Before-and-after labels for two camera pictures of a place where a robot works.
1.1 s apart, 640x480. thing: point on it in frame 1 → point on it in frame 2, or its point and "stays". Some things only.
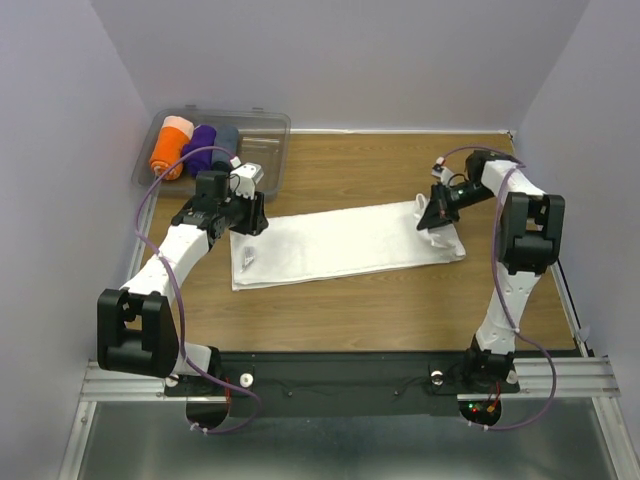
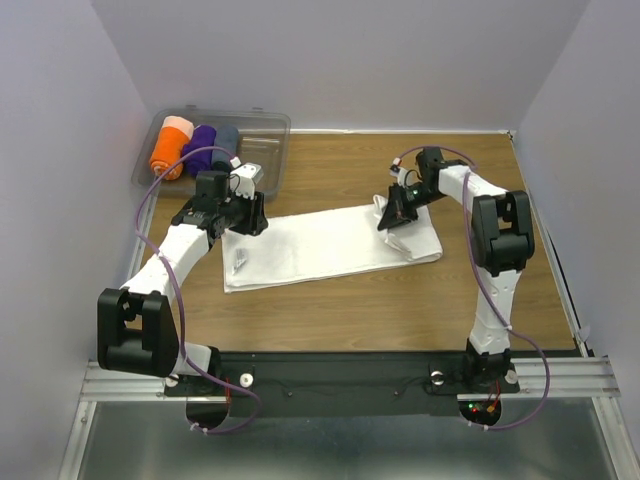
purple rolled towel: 203,135 stays
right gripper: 438,211 → 397,213
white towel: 338,240 stays
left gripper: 256,221 stays
